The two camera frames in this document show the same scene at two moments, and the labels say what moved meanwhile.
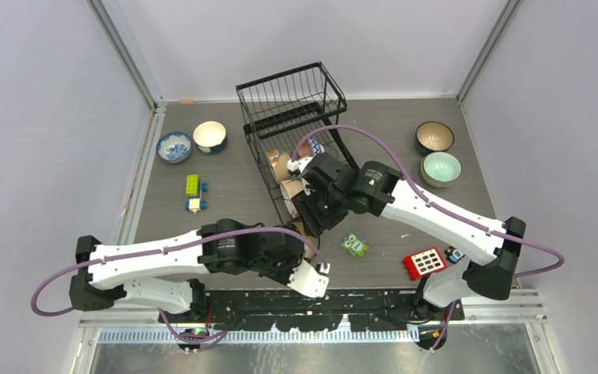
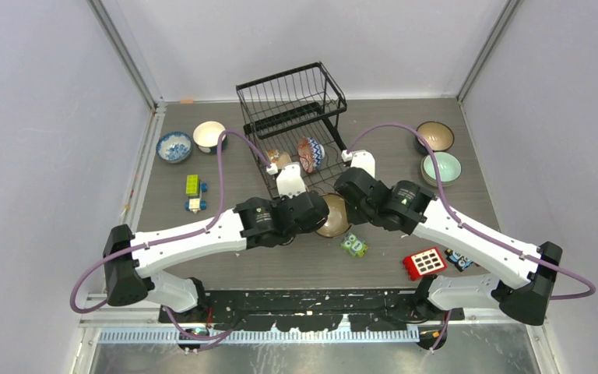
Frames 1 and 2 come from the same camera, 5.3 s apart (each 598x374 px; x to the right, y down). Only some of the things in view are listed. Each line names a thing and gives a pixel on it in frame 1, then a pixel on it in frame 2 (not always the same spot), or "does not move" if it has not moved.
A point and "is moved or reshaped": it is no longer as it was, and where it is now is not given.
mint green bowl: [440, 169] does not move
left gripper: [285, 278] to [310, 230]
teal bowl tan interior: [434, 136] does not move
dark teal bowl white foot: [210, 136] does not move
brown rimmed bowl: [308, 252] is moved or reshaped
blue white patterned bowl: [174, 147] does not move
